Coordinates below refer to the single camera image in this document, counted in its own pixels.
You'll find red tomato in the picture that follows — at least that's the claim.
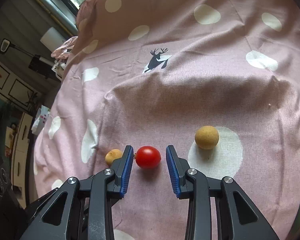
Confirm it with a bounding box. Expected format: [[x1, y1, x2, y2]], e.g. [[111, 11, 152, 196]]
[[134, 146, 161, 169]]

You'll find lone tan longan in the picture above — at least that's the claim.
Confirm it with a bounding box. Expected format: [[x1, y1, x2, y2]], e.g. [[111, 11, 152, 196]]
[[194, 126, 219, 150]]

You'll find tan longan beside orange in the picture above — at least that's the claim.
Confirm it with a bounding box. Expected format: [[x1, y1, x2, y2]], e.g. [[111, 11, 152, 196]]
[[105, 149, 123, 166]]

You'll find white printed paper bag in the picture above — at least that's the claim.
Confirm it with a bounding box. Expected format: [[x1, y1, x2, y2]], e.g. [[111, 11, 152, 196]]
[[31, 105, 50, 135]]

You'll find pink polka dot cloth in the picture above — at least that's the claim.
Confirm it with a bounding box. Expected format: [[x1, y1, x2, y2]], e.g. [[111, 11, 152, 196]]
[[34, 0, 300, 239]]

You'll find black floor lamp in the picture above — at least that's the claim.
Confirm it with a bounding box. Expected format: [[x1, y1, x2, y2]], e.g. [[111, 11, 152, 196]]
[[0, 38, 61, 81]]

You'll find crumpled pink clothing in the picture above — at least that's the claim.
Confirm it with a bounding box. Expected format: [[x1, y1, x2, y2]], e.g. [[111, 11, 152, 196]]
[[51, 36, 78, 60]]

